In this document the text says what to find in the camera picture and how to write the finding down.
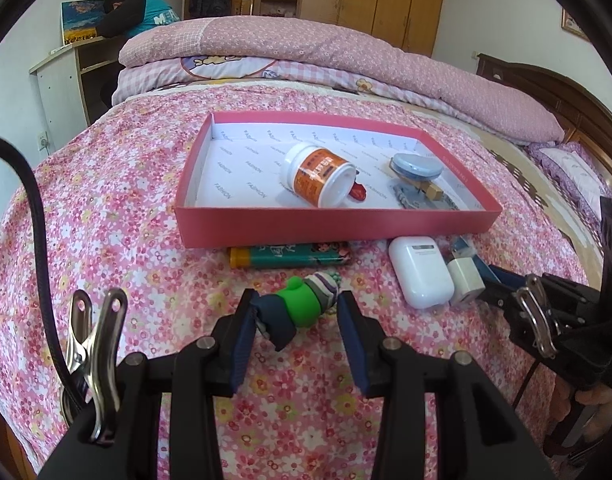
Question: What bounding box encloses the green orange lighter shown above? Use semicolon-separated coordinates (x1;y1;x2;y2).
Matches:
229;242;351;270

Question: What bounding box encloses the folded pink quilt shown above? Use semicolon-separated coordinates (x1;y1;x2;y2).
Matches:
111;15;567;143

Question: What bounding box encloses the person's right hand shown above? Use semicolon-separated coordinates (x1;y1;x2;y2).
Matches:
551;385;612;456

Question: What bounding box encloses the framed wall picture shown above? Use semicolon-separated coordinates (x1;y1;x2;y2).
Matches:
561;8;592;42

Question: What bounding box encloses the black cable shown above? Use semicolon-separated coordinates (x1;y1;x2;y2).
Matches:
0;132;87;411

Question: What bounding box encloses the teal bag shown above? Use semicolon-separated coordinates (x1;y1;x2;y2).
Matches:
136;2;182;36

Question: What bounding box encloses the dark wooden headboard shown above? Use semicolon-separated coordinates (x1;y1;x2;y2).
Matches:
476;52;612;186

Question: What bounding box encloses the metal spring clip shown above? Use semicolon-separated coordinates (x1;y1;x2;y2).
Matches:
61;287;129;446

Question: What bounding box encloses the grey plastic block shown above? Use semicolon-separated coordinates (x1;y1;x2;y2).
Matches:
392;182;459;211

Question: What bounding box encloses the white charger cube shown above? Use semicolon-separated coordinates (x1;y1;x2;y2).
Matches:
446;256;487;307

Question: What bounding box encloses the white bottle orange label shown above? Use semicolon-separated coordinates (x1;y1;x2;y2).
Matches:
284;142;358;208

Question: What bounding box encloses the white desk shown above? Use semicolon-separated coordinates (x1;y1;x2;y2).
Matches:
28;35;132;128

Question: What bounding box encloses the wooden toy piece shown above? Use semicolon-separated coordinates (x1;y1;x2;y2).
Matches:
411;180;444;202

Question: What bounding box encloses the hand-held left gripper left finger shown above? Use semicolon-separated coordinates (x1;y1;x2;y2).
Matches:
36;287;259;480

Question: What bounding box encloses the black garment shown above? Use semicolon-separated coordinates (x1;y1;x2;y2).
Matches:
97;0;164;38

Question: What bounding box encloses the white earbuds case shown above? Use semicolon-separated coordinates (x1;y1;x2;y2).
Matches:
388;236;455;310

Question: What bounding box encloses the pink cardboard box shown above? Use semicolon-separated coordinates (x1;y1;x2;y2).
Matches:
175;111;504;250

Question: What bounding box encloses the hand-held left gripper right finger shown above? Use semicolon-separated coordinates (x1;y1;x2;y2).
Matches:
336;290;557;480

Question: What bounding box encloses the pink floral bedsheet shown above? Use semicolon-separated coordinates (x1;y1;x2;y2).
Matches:
0;82;592;480

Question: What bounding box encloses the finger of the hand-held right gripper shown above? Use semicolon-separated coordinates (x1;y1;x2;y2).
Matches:
478;285;512;313
486;265;529;292

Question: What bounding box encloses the blue yellow painting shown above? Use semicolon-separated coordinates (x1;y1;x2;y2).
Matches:
61;0;109;46

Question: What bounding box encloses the purple pillow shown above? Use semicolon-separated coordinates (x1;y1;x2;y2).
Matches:
528;141;612;221

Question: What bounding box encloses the green cartoon figure toy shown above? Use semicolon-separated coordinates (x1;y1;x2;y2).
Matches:
253;272;343;352

